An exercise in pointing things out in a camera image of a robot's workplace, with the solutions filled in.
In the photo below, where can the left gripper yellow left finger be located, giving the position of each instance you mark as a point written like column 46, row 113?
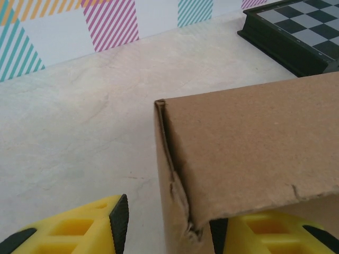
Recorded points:
column 66, row 230

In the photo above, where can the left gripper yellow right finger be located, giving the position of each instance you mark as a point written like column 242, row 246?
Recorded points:
column 265, row 235

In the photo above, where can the brown cardboard box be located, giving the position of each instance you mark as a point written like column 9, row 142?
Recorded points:
column 251, row 148

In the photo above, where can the black grey chessboard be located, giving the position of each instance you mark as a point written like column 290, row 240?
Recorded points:
column 299, row 29

